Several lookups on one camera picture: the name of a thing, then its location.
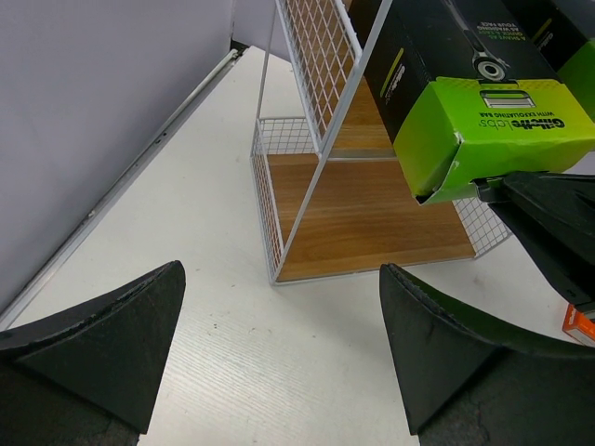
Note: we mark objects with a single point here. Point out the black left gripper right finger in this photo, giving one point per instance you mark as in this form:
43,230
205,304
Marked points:
468,378

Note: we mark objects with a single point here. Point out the green black Gillette Labs box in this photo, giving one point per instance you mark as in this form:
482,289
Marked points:
464,95
563,32

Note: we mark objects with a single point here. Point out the white wire wooden shelf rack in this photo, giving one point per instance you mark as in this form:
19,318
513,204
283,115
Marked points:
331,194

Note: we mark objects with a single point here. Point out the orange Gillette Fusion5 box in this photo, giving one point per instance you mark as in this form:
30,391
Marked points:
579,327

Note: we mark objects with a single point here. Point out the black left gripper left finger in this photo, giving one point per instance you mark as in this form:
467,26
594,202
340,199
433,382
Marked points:
90,374

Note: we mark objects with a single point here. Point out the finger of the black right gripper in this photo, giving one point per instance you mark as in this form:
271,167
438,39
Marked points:
559,237
568,188

